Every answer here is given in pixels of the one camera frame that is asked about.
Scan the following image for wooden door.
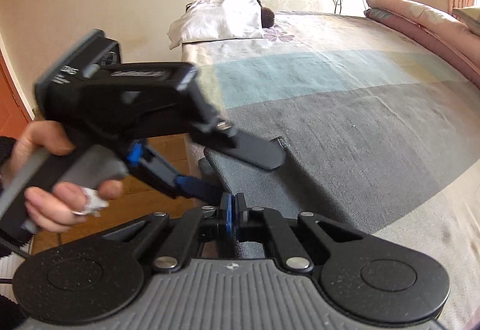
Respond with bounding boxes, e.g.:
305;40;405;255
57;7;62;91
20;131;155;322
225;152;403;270
0;49;34;124

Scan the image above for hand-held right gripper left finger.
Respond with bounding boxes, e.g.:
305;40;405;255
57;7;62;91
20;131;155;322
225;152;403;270
101;193;233;273

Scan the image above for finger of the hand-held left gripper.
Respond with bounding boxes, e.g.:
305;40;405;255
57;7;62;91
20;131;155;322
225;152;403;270
127;141;225;204
204;120;287;170

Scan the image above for dark furry item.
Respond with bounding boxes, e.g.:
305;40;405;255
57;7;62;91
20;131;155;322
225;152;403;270
260;7;276;29

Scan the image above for floral grey pillow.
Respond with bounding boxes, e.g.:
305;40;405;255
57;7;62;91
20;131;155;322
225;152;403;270
452;6;480;34

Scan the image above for folded floral quilt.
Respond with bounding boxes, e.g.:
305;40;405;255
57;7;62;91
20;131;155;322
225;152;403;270
364;0;480;87

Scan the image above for person's left forearm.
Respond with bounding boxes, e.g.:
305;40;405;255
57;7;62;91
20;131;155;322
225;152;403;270
0;135;16;181

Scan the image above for white pillow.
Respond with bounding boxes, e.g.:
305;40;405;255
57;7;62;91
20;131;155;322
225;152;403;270
167;0;263;49

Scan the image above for dark grey pants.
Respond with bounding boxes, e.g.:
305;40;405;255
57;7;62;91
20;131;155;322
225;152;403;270
197;135;357;259

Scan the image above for bed with checked sheet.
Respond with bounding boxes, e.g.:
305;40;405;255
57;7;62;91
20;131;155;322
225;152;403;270
180;10;480;330

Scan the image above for person's left hand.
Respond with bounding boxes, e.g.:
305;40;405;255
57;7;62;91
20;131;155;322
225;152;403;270
10;120;124;233

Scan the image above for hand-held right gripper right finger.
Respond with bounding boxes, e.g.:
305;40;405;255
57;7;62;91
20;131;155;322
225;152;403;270
233;194;364;273

